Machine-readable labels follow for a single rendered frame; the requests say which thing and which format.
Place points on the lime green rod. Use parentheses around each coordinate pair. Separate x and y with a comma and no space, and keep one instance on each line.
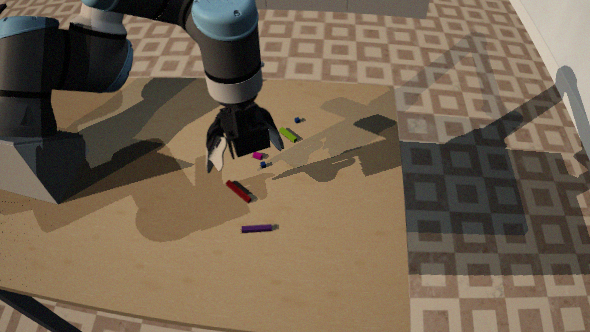
(288,134)

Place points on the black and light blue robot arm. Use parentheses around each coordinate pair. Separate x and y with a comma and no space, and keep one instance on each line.
(37,57)

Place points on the purple rod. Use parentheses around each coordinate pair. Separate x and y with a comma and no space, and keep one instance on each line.
(256,228)

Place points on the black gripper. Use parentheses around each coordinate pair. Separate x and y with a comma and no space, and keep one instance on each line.
(245,140)

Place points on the dark red rod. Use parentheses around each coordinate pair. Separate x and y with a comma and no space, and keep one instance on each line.
(238,191)

